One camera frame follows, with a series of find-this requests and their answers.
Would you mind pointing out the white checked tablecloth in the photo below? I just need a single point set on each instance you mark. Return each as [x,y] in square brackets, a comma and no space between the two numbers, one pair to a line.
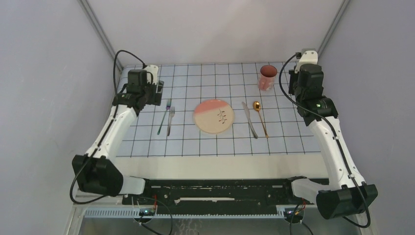
[189,85]

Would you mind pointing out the pink patterned mug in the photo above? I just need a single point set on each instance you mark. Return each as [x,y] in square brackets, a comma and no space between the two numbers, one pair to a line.
[267,77]

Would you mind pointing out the metal spoon wooden handle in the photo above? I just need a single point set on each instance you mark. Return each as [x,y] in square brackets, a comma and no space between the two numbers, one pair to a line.
[257,108]

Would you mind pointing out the silver metal fork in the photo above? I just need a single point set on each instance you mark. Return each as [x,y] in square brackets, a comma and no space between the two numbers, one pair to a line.
[171,115]

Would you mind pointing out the metal cutlery piece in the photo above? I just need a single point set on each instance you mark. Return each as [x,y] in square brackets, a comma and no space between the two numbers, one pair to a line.
[248,116]

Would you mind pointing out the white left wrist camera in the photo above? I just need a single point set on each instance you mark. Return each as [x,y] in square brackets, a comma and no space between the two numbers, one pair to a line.
[152,74]

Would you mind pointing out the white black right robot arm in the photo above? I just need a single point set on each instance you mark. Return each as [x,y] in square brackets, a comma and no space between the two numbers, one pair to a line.
[347,192]

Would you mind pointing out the white slotted cable duct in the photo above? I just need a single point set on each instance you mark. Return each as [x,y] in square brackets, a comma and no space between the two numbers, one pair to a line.
[148,213]

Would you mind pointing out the iridescent rainbow fork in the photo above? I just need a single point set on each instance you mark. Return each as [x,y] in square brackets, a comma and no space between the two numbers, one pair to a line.
[167,108]

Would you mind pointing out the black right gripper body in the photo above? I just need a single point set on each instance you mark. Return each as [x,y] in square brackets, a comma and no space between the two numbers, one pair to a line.
[293,88]

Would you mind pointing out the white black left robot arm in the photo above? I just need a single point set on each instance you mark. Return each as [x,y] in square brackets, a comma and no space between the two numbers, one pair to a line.
[95,171]

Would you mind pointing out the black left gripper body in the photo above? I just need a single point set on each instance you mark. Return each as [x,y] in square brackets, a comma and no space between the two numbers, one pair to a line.
[149,92]

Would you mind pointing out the cream pink branch plate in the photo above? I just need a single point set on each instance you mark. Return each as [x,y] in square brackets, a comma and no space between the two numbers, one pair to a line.
[213,116]

